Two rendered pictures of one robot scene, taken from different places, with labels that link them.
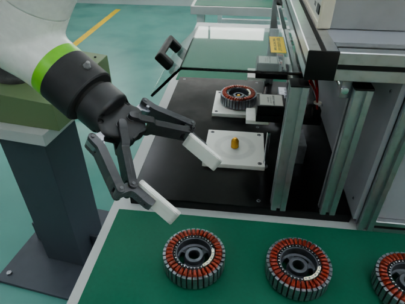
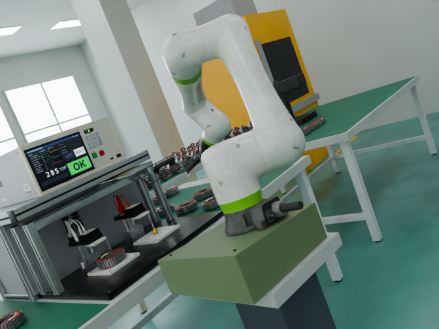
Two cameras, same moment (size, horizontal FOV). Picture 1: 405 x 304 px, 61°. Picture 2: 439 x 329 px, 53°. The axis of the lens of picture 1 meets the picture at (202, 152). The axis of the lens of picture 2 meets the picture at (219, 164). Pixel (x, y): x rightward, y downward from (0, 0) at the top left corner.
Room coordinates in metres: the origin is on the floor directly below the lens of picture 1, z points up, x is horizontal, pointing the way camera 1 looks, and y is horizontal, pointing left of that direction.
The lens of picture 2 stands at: (2.04, 1.23, 1.22)
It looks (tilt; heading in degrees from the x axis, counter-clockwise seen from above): 8 degrees down; 214
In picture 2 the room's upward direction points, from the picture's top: 21 degrees counter-clockwise
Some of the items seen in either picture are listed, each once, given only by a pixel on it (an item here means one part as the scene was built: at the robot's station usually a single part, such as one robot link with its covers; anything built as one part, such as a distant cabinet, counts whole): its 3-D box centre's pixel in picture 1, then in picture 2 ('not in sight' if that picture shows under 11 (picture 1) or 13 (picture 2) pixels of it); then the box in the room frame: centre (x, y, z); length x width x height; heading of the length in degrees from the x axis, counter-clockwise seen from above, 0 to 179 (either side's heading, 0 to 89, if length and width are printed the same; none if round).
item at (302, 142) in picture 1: (293, 145); (133, 233); (0.71, -0.23, 0.80); 0.07 x 0.05 x 0.06; 173
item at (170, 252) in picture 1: (194, 257); (213, 202); (0.40, 0.02, 0.77); 0.11 x 0.11 x 0.04
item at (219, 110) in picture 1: (237, 104); (113, 264); (0.97, -0.11, 0.78); 0.15 x 0.15 x 0.01; 83
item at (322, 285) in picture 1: (297, 267); (186, 207); (0.37, -0.17, 0.77); 0.11 x 0.11 x 0.04
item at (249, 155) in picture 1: (234, 148); (156, 235); (0.73, -0.08, 0.78); 0.15 x 0.15 x 0.01; 83
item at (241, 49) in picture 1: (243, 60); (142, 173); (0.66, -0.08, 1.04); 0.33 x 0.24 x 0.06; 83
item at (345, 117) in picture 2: not in sight; (339, 157); (-1.54, -0.01, 0.37); 1.85 x 1.10 x 0.75; 173
